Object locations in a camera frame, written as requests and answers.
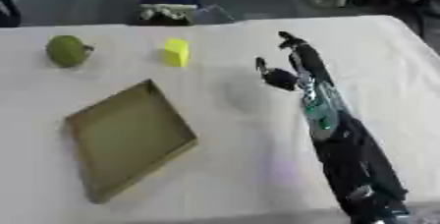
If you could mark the olive green open box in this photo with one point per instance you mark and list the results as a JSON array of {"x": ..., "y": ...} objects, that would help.
[{"x": 132, "y": 136}]

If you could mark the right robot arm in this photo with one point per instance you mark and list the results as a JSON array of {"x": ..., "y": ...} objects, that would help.
[{"x": 349, "y": 142}]

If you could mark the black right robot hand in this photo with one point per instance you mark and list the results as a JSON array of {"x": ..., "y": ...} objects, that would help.
[{"x": 309, "y": 58}]

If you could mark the yellow block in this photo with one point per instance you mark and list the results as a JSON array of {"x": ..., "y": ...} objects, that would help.
[{"x": 176, "y": 52}]

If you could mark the green toy fruit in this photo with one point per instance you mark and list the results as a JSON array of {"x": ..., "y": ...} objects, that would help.
[{"x": 67, "y": 51}]

